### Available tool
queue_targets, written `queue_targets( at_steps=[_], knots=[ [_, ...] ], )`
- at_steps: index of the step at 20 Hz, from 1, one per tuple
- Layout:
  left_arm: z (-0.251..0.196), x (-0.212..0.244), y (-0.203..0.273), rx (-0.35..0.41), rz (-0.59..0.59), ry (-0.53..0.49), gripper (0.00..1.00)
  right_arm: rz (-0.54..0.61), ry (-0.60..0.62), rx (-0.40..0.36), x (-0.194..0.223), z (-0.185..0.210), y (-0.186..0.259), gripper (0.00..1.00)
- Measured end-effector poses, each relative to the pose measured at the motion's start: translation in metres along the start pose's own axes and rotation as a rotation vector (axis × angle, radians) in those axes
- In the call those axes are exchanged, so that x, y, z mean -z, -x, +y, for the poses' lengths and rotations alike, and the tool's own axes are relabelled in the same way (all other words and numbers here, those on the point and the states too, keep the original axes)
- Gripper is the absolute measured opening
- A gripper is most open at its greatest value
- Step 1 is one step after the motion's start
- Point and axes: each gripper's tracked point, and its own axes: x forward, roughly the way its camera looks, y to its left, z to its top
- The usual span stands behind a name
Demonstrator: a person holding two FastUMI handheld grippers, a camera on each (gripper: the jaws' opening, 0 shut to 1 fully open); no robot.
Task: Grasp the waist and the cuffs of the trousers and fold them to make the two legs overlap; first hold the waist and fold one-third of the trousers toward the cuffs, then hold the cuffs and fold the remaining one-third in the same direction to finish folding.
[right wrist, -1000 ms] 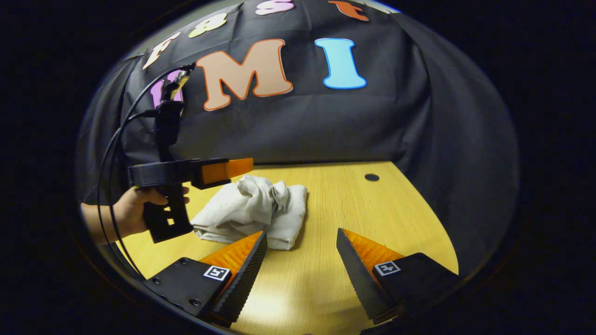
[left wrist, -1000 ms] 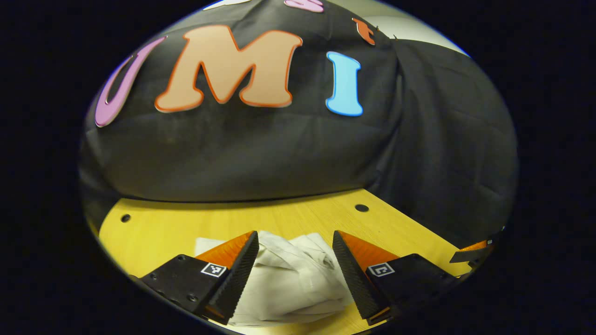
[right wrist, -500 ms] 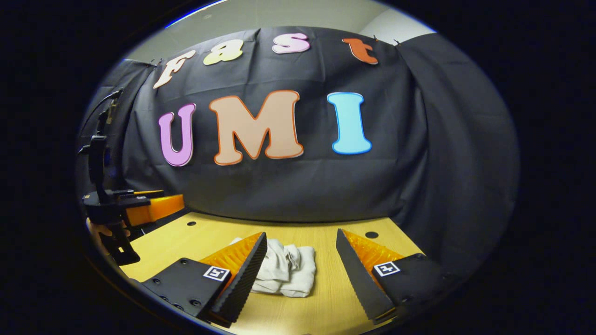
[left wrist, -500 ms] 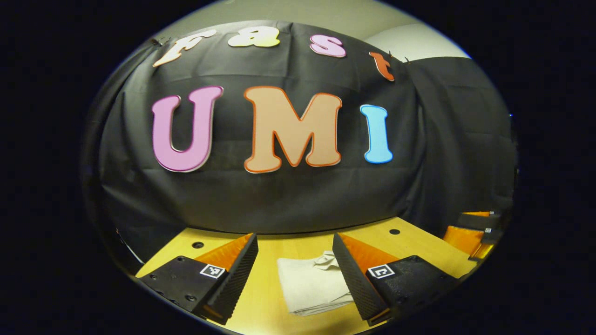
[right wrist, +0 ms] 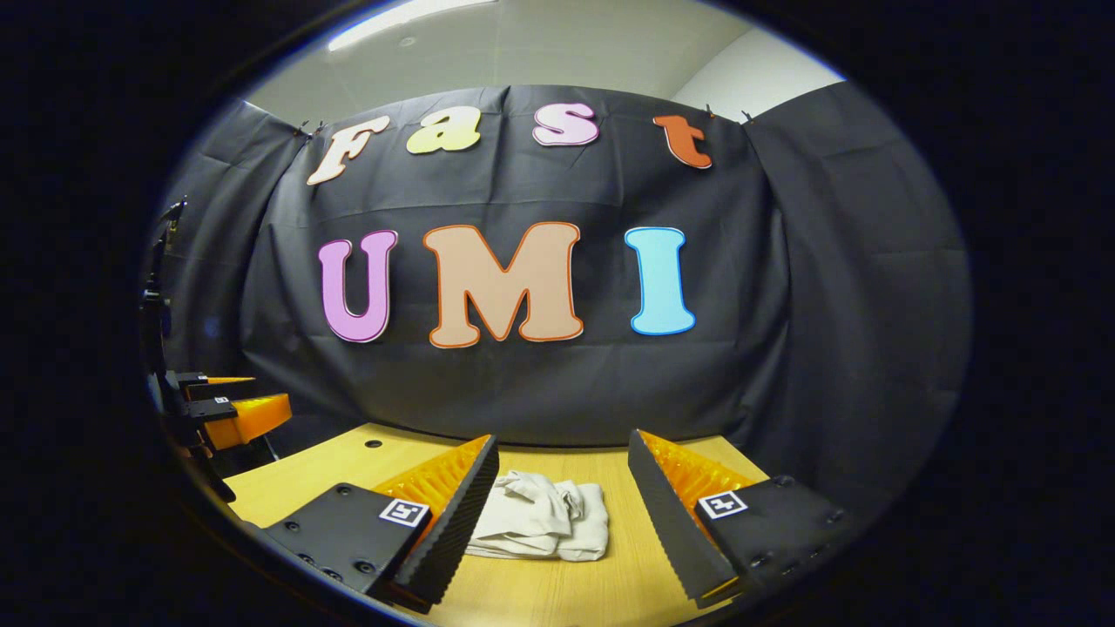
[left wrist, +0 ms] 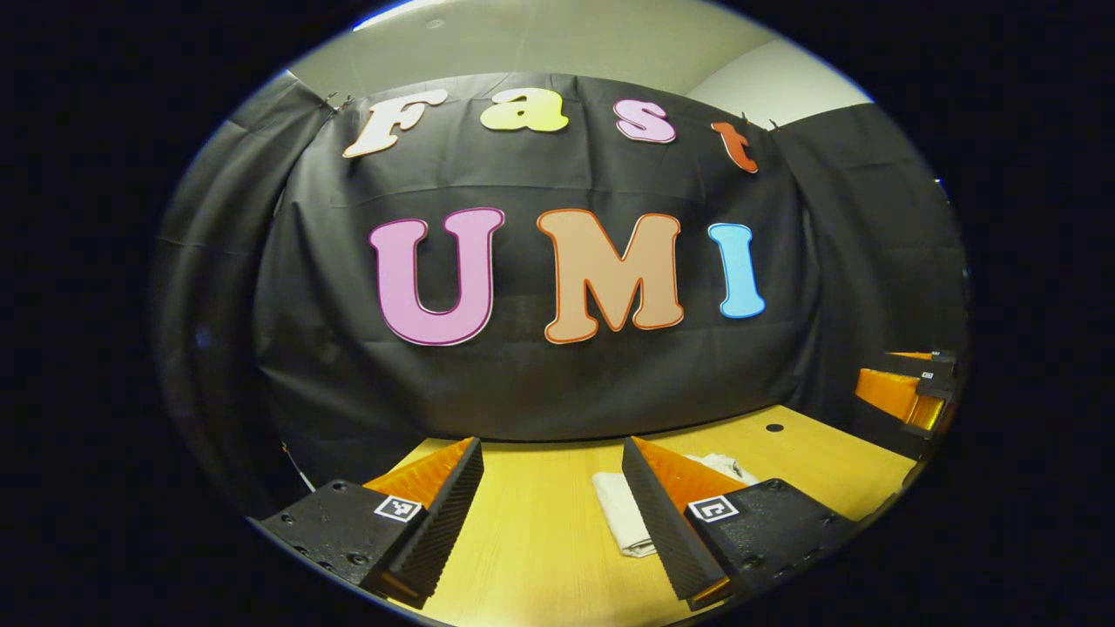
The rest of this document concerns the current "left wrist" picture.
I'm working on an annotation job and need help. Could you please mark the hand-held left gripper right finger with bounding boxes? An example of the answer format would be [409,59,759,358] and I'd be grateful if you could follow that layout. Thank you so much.
[621,435,865,612]

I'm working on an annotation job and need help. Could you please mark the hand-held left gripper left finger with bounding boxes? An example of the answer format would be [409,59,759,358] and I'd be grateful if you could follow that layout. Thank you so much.
[253,435,485,610]

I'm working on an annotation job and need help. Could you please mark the white jeans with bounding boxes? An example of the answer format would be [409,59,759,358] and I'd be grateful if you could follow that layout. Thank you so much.
[592,452,760,559]

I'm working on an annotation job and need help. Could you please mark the black backdrop cloth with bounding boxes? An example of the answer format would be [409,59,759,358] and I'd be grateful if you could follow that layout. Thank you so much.
[148,70,970,516]

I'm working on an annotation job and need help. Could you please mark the thin white cord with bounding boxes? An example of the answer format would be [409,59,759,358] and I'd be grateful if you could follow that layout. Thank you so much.
[279,442,316,494]

